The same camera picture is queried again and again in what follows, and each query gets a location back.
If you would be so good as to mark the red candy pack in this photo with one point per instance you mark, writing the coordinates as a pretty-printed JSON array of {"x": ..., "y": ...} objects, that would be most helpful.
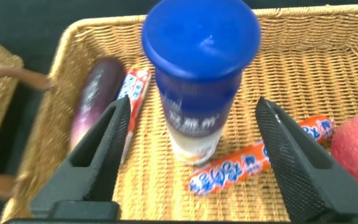
[{"x": 137, "y": 84}]

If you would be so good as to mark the blue cap white bottle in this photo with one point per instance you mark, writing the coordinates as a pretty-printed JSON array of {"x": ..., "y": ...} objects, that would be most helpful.
[{"x": 197, "y": 46}]

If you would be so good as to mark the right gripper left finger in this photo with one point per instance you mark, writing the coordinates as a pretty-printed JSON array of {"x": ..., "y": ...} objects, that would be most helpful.
[{"x": 85, "y": 174}]

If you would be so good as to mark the black table cloth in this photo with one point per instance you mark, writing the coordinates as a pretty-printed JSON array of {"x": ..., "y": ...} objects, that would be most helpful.
[{"x": 26, "y": 31}]

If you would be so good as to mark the purple eggplant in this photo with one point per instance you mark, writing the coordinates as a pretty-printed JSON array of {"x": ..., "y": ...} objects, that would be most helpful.
[{"x": 99, "y": 90}]

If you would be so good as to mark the orange sausage stick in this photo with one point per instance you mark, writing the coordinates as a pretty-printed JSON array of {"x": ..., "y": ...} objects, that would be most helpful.
[{"x": 228, "y": 174}]

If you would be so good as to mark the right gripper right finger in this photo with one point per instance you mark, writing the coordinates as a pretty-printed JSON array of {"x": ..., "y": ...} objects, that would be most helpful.
[{"x": 306, "y": 174}]

